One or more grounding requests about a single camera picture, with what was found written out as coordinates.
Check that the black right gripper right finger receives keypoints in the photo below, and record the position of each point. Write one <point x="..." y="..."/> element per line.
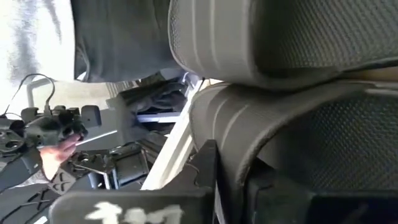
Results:
<point x="280" y="208"/>

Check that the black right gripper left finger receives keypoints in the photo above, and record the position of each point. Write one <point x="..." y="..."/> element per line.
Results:
<point x="77" y="203"/>

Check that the person's hand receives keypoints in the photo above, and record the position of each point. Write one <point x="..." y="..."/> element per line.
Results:
<point x="59" y="152"/>

